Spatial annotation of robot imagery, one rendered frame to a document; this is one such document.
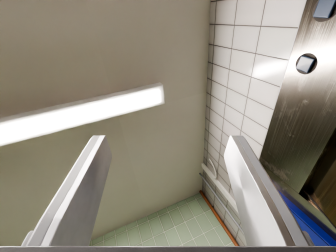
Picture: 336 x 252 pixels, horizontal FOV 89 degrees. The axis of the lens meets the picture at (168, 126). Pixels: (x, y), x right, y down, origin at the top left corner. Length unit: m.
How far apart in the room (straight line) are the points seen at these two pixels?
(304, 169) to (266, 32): 0.55
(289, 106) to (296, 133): 0.11
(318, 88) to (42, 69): 1.06
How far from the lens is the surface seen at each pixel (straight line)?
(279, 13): 0.80
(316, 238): 0.98
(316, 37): 0.73
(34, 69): 0.98
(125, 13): 0.94
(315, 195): 0.93
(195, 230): 1.74
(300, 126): 0.80
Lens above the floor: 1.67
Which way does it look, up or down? 52 degrees up
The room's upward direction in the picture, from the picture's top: 38 degrees counter-clockwise
